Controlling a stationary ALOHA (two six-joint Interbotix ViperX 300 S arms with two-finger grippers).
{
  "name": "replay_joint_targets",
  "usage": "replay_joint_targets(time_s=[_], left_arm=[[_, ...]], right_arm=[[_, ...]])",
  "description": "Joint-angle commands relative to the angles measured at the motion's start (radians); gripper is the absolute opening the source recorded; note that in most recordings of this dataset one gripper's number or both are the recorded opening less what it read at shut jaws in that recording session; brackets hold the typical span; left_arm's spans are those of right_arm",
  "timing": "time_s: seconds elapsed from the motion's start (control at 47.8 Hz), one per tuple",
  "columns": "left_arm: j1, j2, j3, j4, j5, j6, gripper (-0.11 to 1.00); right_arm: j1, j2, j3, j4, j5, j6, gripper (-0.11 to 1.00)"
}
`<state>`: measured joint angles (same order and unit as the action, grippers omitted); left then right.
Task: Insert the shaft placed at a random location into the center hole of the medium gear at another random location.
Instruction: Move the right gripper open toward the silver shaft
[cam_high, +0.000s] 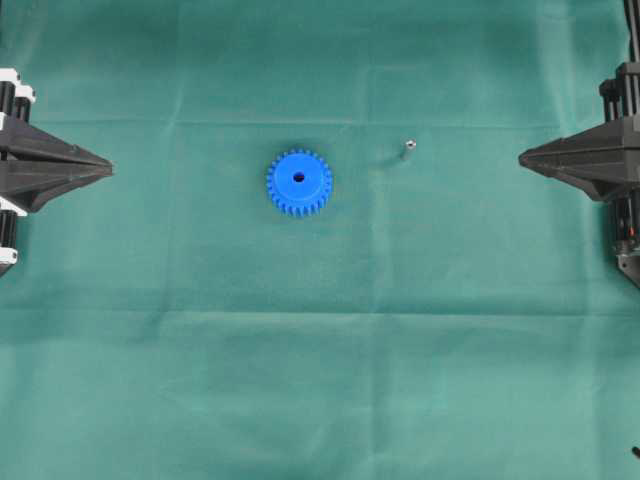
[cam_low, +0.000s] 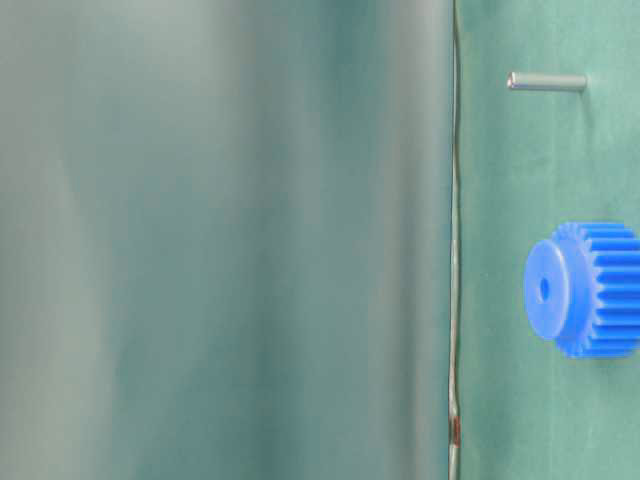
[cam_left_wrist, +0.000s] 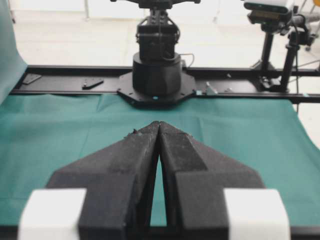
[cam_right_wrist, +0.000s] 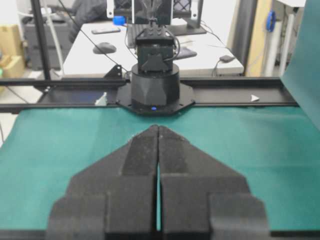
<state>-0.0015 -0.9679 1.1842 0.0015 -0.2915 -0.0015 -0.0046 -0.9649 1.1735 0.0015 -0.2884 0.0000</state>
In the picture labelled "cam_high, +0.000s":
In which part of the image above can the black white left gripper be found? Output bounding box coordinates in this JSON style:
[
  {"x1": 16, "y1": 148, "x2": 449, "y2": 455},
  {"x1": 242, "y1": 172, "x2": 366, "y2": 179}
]
[{"x1": 0, "y1": 67, "x2": 116, "y2": 279}]

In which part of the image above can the small silver metal shaft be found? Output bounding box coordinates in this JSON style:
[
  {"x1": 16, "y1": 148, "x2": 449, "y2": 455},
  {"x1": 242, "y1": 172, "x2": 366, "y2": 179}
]
[{"x1": 400, "y1": 139, "x2": 417, "y2": 161}]

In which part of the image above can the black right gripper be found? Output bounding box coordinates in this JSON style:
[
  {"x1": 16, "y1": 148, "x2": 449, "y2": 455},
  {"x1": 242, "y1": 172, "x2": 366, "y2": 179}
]
[{"x1": 518, "y1": 62, "x2": 639, "y2": 285}]

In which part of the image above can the green cloth mat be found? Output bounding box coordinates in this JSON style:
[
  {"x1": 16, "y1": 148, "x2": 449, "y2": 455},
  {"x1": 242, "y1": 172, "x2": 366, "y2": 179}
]
[{"x1": 1, "y1": 1, "x2": 639, "y2": 479}]

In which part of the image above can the blue plastic gear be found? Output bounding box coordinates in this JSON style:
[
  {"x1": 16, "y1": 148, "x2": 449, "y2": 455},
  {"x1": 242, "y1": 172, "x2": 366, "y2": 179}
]
[{"x1": 266, "y1": 149, "x2": 333, "y2": 217}]

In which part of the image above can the black cable top right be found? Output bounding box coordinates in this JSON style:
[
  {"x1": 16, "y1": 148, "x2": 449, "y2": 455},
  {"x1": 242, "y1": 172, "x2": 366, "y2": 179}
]
[{"x1": 622, "y1": 0, "x2": 640, "y2": 66}]

